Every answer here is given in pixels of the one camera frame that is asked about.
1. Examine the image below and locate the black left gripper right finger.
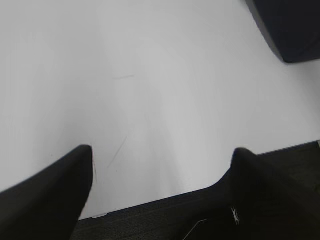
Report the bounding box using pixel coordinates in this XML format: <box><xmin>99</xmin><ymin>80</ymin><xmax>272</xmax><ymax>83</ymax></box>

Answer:
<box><xmin>176</xmin><ymin>148</ymin><xmax>320</xmax><ymax>240</ymax></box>

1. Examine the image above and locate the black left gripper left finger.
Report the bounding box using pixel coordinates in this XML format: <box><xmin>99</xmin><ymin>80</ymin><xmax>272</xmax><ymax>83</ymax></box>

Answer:
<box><xmin>0</xmin><ymin>145</ymin><xmax>94</xmax><ymax>240</ymax></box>

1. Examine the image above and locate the navy blue lunch bag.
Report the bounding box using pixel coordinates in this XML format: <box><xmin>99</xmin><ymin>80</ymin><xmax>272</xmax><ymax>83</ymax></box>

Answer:
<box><xmin>246</xmin><ymin>0</ymin><xmax>320</xmax><ymax>64</ymax></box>

